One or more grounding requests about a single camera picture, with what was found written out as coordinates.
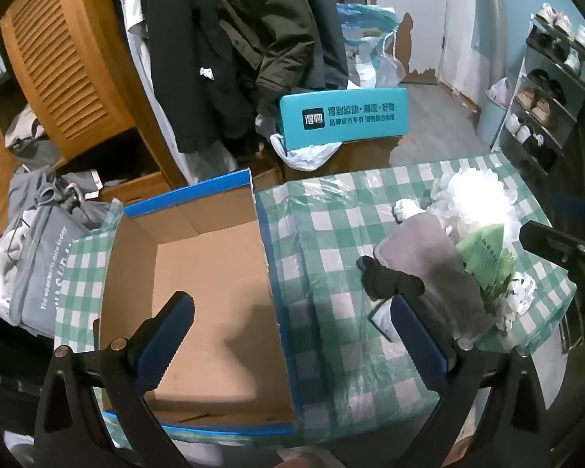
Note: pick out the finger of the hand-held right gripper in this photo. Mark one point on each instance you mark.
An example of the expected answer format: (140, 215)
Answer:
(546, 239)

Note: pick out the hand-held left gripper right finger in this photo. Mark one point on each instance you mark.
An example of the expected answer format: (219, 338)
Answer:
(419, 346)

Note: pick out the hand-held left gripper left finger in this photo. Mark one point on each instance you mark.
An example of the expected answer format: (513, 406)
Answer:
(168, 336)

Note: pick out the blue-edged cardboard box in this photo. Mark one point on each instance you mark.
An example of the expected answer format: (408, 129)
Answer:
(200, 292)

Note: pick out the white mesh bath pouf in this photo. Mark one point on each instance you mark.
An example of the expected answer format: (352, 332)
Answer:
(473, 204)

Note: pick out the grey towel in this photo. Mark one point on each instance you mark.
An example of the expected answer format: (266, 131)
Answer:
(434, 263)

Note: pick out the white flat packet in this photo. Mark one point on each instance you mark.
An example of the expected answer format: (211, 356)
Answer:
(382, 321)

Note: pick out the green packet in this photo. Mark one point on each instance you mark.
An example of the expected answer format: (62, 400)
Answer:
(480, 251)

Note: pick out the green checked tablecloth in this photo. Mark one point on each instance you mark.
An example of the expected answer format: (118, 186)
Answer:
(331, 273)

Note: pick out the metal shoe rack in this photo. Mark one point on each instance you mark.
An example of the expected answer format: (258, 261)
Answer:
(531, 107)

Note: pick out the light blue waste bin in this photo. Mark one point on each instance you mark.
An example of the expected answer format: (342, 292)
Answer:
(492, 117)

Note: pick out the white rolled cloth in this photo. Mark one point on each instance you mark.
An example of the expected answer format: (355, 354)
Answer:
(408, 210)

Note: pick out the group of shoes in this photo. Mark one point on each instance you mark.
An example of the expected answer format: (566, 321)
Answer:
(541, 102)

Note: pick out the grey printed fabric bag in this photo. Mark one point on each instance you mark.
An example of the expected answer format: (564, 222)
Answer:
(44, 263)

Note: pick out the plain brown cardboard box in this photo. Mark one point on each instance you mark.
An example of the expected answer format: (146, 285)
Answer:
(360, 161)

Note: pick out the white door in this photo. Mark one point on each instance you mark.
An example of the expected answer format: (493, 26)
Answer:
(470, 29)

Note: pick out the white plastic bag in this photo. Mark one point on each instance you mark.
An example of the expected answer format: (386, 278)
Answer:
(304, 153)

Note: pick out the teal shoe box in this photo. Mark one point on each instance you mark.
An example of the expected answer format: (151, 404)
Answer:
(343, 114)

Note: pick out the pile of clothes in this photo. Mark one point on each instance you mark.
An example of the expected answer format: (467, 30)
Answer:
(27, 129)

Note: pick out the black hanging coat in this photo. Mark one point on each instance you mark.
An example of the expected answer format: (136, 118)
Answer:
(195, 73)

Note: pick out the blue plastic bag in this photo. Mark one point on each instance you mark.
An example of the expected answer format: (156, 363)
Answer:
(365, 29)

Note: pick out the wooden louvred cabinet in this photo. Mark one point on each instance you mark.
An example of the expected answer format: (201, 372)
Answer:
(63, 63)

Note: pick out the olive hanging jacket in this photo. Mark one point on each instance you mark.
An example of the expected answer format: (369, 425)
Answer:
(268, 24)

